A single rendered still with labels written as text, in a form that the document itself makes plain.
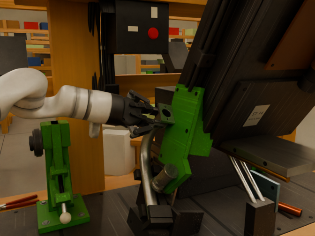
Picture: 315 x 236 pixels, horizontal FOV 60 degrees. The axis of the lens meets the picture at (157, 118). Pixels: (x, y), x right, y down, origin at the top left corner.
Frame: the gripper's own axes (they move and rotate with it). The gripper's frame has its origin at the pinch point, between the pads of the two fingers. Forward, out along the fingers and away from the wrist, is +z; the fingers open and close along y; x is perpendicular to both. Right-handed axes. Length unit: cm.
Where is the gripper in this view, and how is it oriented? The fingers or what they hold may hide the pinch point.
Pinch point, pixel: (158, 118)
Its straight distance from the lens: 70.5
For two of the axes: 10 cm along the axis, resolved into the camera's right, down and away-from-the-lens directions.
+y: -1.3, -8.3, 5.5
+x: -4.7, 5.4, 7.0
